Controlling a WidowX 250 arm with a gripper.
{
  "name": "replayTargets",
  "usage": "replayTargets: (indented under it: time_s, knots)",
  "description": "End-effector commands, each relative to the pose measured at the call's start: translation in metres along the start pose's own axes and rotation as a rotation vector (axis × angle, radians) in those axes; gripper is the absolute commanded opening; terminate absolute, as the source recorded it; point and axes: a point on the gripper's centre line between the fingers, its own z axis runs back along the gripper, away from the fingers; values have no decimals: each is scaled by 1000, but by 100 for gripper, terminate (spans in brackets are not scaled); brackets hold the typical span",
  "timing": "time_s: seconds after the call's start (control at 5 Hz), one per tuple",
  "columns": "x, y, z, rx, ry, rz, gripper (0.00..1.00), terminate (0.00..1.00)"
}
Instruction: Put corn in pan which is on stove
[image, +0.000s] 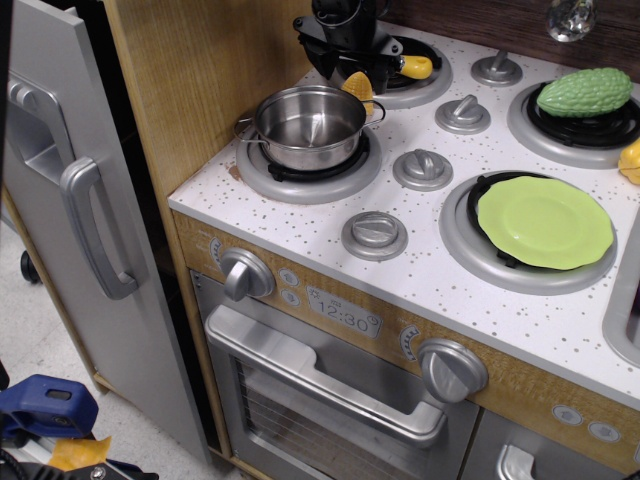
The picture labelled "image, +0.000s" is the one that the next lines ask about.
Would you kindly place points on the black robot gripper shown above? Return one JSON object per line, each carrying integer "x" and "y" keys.
{"x": 336, "y": 27}

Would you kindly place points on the back left stove burner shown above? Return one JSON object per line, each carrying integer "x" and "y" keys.
{"x": 401, "y": 91}

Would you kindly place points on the stove burner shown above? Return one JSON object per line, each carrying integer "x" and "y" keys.
{"x": 307, "y": 189}
{"x": 592, "y": 143}
{"x": 471, "y": 248}
{"x": 401, "y": 91}

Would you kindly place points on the front left stove burner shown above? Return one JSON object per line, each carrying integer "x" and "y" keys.
{"x": 307, "y": 189}

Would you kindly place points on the front right stove burner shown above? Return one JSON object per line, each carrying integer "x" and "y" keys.
{"x": 471, "y": 248}

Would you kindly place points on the back right stove burner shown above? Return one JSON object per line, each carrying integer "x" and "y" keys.
{"x": 592, "y": 143}

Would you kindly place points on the small steel pot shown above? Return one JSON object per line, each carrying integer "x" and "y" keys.
{"x": 309, "y": 128}

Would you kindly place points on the silver stovetop knob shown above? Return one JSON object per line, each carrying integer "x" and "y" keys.
{"x": 497, "y": 70}
{"x": 374, "y": 236}
{"x": 422, "y": 170}
{"x": 464, "y": 117}

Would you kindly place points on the silver stovetop knob rear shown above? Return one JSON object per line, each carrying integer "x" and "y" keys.
{"x": 497, "y": 70}

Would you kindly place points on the silver stovetop knob front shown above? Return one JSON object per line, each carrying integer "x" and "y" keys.
{"x": 374, "y": 236}

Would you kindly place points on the glass faucet knob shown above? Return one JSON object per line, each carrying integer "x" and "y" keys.
{"x": 570, "y": 20}

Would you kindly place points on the green toy bitter gourd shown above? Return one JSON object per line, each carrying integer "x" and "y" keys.
{"x": 586, "y": 93}

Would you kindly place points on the left silver oven dial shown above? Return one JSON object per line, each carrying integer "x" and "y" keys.
{"x": 245, "y": 275}

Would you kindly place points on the silver oven dial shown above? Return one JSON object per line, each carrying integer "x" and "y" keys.
{"x": 245, "y": 275}
{"x": 450, "y": 371}

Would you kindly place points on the light green plastic plate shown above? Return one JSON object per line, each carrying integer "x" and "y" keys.
{"x": 545, "y": 222}

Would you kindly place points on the oven clock display panel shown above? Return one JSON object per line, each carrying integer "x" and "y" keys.
{"x": 344, "y": 312}

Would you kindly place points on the yellow toy pepper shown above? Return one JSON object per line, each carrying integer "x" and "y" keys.
{"x": 629, "y": 162}

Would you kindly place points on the grey toy fridge door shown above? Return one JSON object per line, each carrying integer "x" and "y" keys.
{"x": 58, "y": 112}

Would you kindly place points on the right silver oven dial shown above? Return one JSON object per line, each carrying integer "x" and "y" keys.
{"x": 450, "y": 371}

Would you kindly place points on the silver oven door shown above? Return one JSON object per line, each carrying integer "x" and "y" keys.
{"x": 300, "y": 403}

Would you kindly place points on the silver sink rim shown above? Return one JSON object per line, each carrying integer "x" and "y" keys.
{"x": 620, "y": 326}

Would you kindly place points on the black caster wheel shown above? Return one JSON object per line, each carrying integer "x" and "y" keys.
{"x": 28, "y": 269}

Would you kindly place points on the lower right cabinet door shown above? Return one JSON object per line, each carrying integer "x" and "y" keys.
{"x": 502, "y": 449}

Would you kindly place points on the blue clamp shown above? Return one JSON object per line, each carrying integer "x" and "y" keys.
{"x": 47, "y": 407}

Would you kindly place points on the orange tape piece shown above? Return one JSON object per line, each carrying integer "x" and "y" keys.
{"x": 71, "y": 454}

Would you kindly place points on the yellow handled spatula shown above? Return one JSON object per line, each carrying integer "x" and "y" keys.
{"x": 415, "y": 67}

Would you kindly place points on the silver fridge door handle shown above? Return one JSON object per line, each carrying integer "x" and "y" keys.
{"x": 105, "y": 220}

